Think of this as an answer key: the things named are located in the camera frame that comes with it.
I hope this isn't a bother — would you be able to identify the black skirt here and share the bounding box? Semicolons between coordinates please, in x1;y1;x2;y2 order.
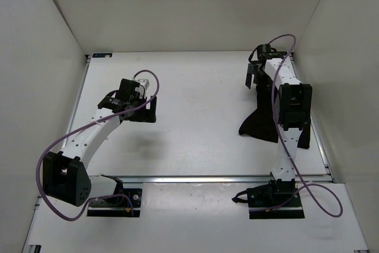
239;84;312;149

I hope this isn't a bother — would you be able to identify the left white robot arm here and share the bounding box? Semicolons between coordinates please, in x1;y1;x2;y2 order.
42;79;157;206

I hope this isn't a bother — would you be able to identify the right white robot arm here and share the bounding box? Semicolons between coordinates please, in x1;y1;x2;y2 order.
239;44;312;206

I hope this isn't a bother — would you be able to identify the blue label left corner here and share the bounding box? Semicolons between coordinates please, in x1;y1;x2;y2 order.
92;53;113;58

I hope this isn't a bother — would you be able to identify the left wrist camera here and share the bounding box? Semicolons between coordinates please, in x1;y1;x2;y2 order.
134;78;149;91

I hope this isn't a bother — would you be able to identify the aluminium rail front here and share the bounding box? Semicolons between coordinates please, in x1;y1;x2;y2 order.
118;175;335;184

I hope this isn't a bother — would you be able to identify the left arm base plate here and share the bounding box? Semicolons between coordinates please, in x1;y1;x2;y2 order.
86;188;143;217

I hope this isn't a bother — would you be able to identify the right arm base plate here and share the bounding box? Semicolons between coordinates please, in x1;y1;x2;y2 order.
232;179;305;220

